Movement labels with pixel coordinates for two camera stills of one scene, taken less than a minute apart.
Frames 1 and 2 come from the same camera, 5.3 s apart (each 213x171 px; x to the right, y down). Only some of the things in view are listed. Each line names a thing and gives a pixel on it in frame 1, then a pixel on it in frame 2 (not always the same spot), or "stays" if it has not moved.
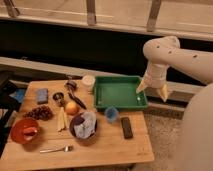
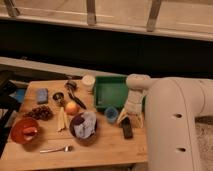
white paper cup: (89, 81) stays
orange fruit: (71, 108) stays
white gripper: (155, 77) -> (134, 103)
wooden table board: (58, 124) stays
